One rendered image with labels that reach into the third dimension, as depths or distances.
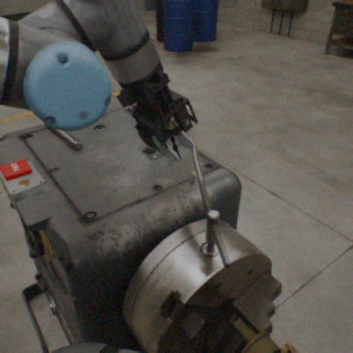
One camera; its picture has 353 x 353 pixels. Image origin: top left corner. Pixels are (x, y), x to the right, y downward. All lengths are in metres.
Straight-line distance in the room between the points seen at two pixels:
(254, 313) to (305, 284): 1.59
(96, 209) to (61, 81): 0.45
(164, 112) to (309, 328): 1.76
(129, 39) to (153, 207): 0.37
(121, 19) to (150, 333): 0.51
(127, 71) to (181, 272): 0.36
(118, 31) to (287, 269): 2.05
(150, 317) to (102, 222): 0.20
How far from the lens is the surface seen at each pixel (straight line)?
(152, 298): 0.65
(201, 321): 0.62
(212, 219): 0.59
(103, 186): 0.78
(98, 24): 0.46
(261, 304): 0.74
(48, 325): 1.46
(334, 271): 2.44
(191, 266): 0.63
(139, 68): 0.49
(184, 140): 0.62
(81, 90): 0.31
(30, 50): 0.33
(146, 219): 0.70
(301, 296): 2.24
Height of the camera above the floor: 1.71
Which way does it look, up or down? 34 degrees down
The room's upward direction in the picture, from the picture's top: straight up
